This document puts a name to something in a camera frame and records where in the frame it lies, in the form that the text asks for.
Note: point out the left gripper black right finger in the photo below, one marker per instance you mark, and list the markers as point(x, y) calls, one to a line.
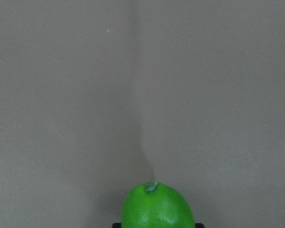
point(199, 225)

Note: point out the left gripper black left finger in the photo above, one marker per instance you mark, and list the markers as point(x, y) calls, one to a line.
point(116, 225)

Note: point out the green lemon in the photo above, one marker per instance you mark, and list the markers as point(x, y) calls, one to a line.
point(156, 205)

